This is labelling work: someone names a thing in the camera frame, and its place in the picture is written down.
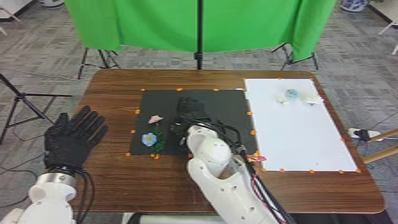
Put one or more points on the blue flower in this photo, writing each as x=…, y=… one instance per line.
x=291, y=93
x=149, y=139

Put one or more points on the white flower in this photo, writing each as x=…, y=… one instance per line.
x=311, y=99
x=283, y=100

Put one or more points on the pink flower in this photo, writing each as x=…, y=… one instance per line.
x=256, y=158
x=155, y=119

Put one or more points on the black stand pole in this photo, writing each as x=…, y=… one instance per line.
x=199, y=33

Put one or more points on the black tripod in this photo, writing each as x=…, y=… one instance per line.
x=23, y=100

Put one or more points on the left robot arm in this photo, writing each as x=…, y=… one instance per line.
x=50, y=200

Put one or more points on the white sheet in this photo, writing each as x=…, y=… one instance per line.
x=295, y=133

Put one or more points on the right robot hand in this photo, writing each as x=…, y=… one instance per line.
x=190, y=110

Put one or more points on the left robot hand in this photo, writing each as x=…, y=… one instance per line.
x=71, y=140

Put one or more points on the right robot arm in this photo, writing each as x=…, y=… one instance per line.
x=228, y=186

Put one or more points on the dark mat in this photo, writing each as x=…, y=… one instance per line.
x=224, y=106

